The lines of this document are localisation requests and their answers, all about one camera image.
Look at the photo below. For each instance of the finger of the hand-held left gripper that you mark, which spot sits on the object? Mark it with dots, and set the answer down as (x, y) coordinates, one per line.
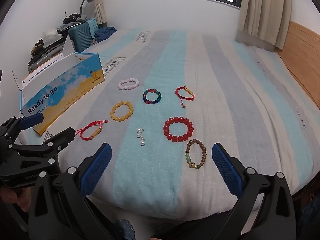
(31, 121)
(60, 140)

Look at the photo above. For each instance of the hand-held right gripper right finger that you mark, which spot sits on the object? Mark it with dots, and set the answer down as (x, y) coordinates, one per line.
(225, 170)

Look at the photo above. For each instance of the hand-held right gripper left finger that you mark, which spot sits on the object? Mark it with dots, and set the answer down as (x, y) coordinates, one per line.
(100, 165)

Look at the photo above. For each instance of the blue printed cardboard box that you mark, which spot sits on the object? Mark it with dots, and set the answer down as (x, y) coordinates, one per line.
(62, 90)

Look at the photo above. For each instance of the person's left hand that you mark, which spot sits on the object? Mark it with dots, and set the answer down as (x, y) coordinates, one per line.
(15, 198)

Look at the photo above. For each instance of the grey hard suitcase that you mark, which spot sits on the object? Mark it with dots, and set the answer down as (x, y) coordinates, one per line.
(41, 61)

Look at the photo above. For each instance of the dark blue textured object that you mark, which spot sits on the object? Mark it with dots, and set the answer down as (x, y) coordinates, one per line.
(126, 230)

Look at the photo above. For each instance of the pile of dark items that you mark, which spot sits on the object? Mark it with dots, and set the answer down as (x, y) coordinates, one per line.
(42, 46)

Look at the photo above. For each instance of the striped bed sheet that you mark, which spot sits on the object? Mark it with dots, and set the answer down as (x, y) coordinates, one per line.
(225, 85)

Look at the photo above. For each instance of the teal suitcase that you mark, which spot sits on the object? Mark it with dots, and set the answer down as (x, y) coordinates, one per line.
(80, 37)

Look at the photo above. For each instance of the black bag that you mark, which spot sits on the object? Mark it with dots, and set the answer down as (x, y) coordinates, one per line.
(72, 18)

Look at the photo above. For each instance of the light blue cloth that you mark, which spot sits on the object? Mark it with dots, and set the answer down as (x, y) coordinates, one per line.
(93, 26)

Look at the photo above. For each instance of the dark blue clothes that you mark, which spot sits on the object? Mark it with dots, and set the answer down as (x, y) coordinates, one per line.
(103, 33)

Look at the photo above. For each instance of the tied beige curtain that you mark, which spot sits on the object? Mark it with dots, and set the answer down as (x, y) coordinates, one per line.
(98, 5)

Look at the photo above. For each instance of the wide beige curtain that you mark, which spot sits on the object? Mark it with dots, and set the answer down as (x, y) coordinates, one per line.
(262, 10)

